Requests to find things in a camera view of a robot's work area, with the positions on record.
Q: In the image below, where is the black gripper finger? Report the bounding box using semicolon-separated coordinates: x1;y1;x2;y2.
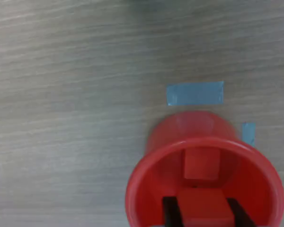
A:
227;197;257;227
162;196;183;227

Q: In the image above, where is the blue tape strip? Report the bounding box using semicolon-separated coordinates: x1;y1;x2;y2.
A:
166;81;225;106
241;122;256;147

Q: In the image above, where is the red plastic cup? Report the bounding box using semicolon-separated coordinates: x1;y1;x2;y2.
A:
124;111;284;227

